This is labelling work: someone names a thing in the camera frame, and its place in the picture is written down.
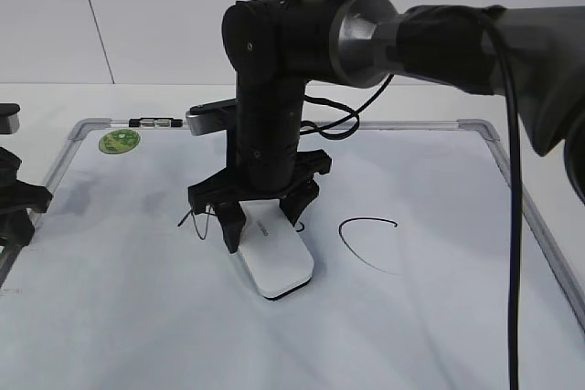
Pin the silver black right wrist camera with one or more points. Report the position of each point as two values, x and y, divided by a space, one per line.
211 117

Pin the white whiteboard eraser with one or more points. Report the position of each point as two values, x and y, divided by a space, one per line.
272 252

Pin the black and clear frame clip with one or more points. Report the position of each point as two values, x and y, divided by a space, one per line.
155 123

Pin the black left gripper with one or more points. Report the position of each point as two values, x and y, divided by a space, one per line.
17 197

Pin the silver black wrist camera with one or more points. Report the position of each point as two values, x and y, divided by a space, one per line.
9 121
211 117

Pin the white whiteboard with grey frame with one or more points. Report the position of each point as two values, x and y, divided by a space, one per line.
410 241

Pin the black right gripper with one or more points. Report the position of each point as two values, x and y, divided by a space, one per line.
226 189

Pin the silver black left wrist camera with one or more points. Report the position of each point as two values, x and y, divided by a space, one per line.
9 121

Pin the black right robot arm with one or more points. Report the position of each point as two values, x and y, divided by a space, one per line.
278 46

